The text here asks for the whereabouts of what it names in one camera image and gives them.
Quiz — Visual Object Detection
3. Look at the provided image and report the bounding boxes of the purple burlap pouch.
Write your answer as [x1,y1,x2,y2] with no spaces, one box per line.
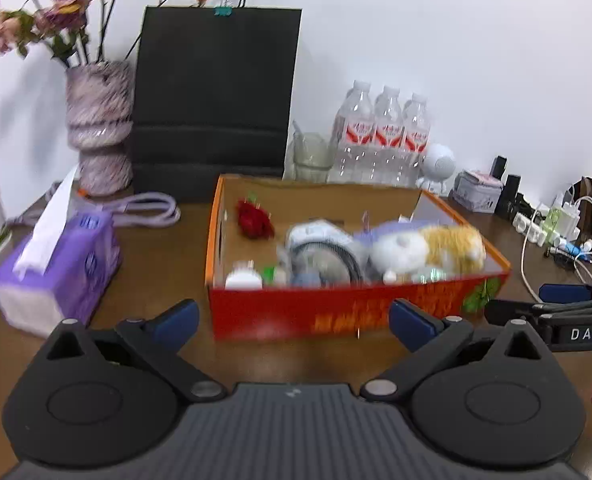
[353,220,427,247]

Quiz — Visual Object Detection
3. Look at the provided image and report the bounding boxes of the clear water bottle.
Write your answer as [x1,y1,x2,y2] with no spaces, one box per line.
[371,85,404,185]
[328,80,376,184]
[400,92,432,186]

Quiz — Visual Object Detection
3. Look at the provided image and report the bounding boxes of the red cardboard box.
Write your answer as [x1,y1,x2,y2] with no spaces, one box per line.
[205,175,512,342]

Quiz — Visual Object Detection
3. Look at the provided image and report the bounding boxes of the black paper bag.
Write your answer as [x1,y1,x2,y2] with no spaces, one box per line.
[131,0,303,204]

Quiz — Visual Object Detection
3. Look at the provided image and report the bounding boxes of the grey tin box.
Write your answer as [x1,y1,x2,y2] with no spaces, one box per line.
[448,170,504,215]

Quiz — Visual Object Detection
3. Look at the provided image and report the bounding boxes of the white charging cable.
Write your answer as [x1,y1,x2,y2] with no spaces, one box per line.
[520,195,592,298]

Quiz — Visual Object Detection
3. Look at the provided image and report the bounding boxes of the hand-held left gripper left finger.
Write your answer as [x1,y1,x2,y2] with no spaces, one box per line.
[41,299,227,403]

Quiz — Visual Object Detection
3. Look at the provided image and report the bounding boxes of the white charger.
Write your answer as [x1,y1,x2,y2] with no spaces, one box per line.
[558,202,582,237]

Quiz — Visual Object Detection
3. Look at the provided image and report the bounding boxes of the white astronaut speaker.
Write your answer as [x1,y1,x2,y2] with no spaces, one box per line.
[418,143,457,196]

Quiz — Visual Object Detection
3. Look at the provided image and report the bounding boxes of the glass cup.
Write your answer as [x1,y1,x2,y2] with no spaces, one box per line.
[293,120,335,183]

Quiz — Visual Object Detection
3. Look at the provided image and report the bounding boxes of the red rose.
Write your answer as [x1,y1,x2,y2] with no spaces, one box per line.
[235,195,275,239]

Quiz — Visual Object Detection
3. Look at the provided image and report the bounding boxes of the lilac coiled cable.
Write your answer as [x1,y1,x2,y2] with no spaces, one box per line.
[6,192,182,229]

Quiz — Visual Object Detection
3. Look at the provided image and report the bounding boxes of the purple tissue pack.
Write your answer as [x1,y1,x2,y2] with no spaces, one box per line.
[0,164,123,338]

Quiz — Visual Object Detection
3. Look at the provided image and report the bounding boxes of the small white jar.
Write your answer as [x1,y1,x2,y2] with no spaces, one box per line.
[224,260,263,289]

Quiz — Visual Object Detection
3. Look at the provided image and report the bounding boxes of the white power strip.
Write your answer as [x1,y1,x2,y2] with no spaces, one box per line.
[513,210,559,247]

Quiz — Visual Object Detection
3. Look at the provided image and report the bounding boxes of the black braided cable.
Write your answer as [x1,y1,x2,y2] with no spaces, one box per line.
[282,239,366,286]

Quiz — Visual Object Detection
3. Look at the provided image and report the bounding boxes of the dried pink flowers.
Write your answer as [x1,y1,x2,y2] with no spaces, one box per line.
[0,0,212,68]

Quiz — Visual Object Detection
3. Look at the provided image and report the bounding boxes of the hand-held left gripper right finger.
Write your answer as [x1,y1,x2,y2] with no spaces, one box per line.
[361,300,549,403]

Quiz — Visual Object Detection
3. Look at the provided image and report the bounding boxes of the yellow and white plush toy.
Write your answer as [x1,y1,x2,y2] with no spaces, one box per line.
[368,225,487,284]

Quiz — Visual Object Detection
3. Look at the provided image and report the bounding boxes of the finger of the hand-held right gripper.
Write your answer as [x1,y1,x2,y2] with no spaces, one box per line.
[538,282,592,304]
[483,299,592,331]

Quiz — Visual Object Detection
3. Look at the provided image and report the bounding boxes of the purple ceramic vase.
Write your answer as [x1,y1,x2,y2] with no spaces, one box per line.
[65,61,136,197]

